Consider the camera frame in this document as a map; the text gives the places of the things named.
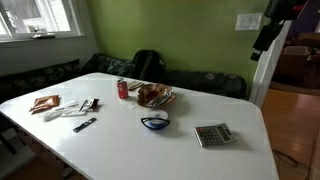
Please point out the dark plain bench cushion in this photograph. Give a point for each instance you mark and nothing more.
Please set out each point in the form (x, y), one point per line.
(36, 78)

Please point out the black backpack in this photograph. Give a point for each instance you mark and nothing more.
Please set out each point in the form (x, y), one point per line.
(148, 65)

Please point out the brown wooden cabinet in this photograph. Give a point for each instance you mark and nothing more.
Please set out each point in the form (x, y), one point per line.
(293, 61)

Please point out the flat white packet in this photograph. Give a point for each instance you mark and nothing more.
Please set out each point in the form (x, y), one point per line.
(73, 113)

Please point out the silver desk calculator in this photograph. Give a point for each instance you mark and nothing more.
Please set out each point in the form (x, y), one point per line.
(215, 134)

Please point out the white oval object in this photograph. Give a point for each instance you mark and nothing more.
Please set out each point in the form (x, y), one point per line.
(52, 115)

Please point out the red soda can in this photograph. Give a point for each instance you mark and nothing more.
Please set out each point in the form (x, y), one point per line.
(122, 90)

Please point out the small tan packet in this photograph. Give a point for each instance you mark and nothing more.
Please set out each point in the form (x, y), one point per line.
(135, 85)

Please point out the long white sachet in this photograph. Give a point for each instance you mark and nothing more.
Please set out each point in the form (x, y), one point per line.
(70, 104)

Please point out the black rectangular bar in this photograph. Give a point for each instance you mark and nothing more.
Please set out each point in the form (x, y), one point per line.
(84, 124)

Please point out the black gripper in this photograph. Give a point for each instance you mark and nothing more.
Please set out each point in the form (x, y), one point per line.
(266, 36)

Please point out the white door post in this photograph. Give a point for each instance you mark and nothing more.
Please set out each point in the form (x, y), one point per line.
(266, 73)

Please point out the red packet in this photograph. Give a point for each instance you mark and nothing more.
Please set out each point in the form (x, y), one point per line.
(152, 95)

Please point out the white light switch plate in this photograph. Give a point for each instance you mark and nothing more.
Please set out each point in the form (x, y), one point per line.
(248, 21)

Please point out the black and white packet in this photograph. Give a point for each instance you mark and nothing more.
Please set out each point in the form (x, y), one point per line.
(89, 104)

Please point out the orange snack packet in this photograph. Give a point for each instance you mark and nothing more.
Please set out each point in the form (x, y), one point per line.
(45, 103)

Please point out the white window frame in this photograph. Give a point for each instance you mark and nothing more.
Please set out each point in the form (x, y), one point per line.
(41, 31)

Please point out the white paper napkin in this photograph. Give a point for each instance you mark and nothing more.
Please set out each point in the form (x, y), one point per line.
(130, 103)

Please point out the blue and black bowl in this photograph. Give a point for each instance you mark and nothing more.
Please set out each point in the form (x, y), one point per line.
(155, 124)

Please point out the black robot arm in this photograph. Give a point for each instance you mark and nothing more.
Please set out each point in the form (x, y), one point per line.
(283, 8)

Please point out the small item on windowsill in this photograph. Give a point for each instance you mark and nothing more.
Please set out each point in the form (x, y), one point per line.
(41, 33)

